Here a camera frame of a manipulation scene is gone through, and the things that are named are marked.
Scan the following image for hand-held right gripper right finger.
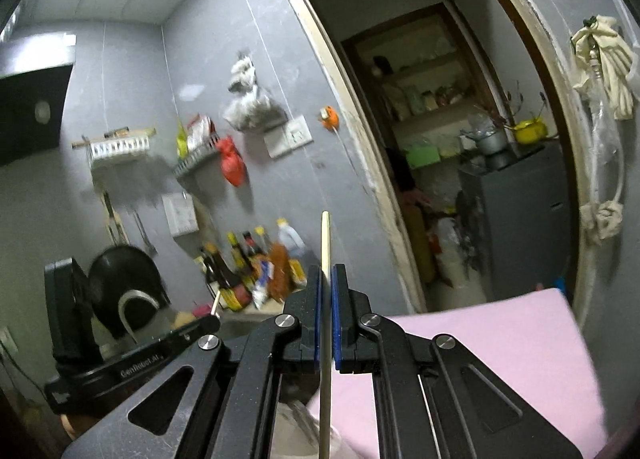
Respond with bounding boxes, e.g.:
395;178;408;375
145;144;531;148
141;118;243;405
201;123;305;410
331;263;584;459

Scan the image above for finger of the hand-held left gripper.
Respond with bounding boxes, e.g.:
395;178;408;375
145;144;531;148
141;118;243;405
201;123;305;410
170;314;222;341

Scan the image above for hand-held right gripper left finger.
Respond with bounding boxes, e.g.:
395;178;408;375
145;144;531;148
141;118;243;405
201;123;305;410
60;265;324;459

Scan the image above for white utensil holder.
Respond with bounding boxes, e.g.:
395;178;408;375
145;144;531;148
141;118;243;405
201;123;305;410
278;391;353;459

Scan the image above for person's left hand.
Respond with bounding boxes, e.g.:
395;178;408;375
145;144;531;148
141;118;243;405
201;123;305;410
60;411;108;441

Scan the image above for dark pump bottle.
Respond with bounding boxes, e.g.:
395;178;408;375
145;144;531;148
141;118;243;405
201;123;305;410
202;244;251;310

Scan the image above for orange packet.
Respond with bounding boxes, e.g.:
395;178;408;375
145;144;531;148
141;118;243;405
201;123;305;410
269;243;292;303

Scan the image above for blue white packet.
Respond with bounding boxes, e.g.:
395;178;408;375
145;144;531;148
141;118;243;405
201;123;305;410
251;261;275;310

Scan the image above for steel faucet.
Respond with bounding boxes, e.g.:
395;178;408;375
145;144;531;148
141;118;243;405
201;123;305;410
117;290;161;345

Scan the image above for black pan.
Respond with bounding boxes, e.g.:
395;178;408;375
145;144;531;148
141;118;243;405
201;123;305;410
88;244;170;340

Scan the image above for dark bottle yellow cap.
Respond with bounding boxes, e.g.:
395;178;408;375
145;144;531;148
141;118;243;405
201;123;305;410
225;232;254;286

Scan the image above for cooking oil jug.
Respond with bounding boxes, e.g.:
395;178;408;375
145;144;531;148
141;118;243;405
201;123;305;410
275;218;307;286

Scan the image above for dark bottle red cap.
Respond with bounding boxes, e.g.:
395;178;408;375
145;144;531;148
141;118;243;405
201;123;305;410
241;231;266;266

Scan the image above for slim bottle yellow cap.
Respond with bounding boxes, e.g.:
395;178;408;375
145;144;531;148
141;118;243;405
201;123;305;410
253;226;274;261

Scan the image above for hanging metal ladle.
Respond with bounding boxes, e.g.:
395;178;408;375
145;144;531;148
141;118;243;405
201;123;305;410
132;208;158;256

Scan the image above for hanging wooden tool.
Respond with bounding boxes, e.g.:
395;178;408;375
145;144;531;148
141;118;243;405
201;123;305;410
102;191;130;246

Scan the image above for white sack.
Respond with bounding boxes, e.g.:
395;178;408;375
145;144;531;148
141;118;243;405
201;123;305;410
437;218;489;303

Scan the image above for pink floral cloth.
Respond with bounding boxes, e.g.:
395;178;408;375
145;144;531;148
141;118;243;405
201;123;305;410
306;287;609;459

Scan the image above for red plastic bag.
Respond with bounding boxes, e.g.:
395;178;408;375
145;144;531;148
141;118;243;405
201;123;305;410
217;135;247;188

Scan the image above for yellow green packet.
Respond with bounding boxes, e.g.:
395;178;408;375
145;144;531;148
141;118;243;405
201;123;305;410
175;121;191;159

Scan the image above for green box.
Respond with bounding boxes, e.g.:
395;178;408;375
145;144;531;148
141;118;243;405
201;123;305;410
405;146;441;169

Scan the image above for red white packet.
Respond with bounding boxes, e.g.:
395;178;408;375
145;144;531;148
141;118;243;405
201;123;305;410
187;114;217;150

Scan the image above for grey cabinet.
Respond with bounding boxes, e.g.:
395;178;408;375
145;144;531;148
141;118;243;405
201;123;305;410
457;141;574;303

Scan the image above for wooden shelf unit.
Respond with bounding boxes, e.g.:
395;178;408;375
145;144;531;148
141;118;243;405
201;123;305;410
342;4;506;175

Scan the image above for clear plastic bag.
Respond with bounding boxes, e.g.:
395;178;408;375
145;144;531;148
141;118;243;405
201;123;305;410
223;51;289;132

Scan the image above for black range hood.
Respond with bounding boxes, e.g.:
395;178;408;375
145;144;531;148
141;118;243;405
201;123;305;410
0;34;77;168

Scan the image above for steel pot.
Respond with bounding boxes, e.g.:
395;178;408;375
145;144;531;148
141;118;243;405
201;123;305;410
460;128;509;156

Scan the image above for dry plant twigs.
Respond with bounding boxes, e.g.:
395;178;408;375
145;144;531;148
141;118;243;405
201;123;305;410
492;81;549;130

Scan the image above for cream rag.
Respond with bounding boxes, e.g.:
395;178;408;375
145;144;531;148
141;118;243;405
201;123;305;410
579;201;624;240

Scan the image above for cream rubber gloves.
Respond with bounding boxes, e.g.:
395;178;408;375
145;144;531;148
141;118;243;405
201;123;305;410
571;14;640;120

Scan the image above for grey wall shelf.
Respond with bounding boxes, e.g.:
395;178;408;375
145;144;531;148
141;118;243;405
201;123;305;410
173;144;221;179

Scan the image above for white cable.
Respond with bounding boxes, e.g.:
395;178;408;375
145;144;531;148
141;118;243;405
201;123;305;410
334;128;362;192

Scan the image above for white wall switch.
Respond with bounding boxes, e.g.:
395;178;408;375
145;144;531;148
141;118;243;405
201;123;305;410
263;128;291;159

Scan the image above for white door frame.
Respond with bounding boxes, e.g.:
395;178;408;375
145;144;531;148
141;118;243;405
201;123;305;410
272;0;602;316

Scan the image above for white wall basket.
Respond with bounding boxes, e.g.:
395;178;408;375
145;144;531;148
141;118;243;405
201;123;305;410
89;136;151;163

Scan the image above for white wall socket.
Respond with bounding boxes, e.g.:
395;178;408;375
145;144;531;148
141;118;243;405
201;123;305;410
287;114;315;148

